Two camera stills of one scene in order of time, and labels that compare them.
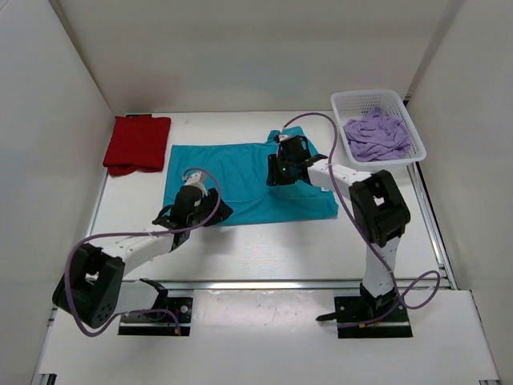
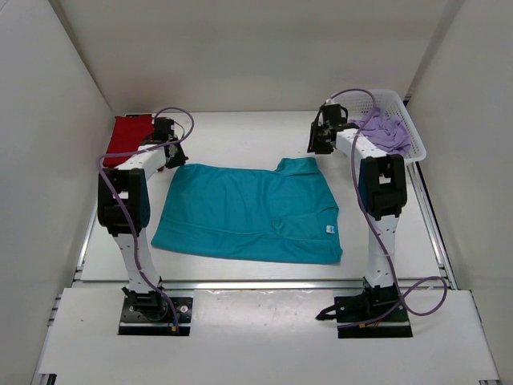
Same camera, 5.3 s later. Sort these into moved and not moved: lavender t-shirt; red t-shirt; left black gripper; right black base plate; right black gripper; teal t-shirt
Moved: teal t-shirt; left black gripper; right black gripper
Not moved: red t-shirt; right black base plate; lavender t-shirt
